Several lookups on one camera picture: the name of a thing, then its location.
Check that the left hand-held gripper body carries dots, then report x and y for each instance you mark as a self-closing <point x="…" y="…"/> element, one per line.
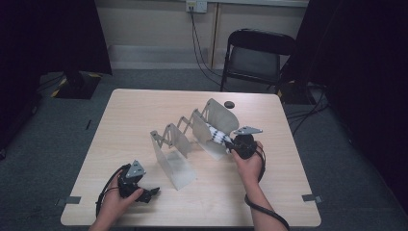
<point x="130" y="184"/>

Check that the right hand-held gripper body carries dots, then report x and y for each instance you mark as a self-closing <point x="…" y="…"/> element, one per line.
<point x="245" y="146"/>

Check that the black and white patterned cloth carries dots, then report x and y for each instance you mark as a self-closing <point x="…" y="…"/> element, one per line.
<point x="216" y="134"/>

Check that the person's right hand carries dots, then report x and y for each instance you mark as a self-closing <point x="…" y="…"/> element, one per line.
<point x="251" y="170"/>

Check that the person's left hand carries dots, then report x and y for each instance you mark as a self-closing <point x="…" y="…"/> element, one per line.
<point x="114" y="203"/>

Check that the black round table cap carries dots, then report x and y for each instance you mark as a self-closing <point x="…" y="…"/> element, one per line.
<point x="229" y="104"/>

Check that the grey tape piece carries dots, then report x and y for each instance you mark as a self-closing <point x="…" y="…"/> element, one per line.
<point x="72" y="200"/>
<point x="311" y="198"/>

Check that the small black floor object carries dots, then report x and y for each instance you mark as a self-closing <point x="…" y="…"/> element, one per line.
<point x="88" y="124"/>

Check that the black folding chair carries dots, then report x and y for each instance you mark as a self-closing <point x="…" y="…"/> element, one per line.
<point x="253" y="62"/>

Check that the black stand base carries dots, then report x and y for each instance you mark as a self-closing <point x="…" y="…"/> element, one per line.
<point x="77" y="86"/>

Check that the dark curtain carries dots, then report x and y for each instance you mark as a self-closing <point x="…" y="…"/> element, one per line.
<point x="362" y="64"/>
<point x="48" y="35"/>

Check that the beige wall conduit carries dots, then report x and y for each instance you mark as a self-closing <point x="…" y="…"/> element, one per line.
<point x="215" y="35"/>

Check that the white wall socket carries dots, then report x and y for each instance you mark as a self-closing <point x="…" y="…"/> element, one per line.
<point x="196" y="5"/>

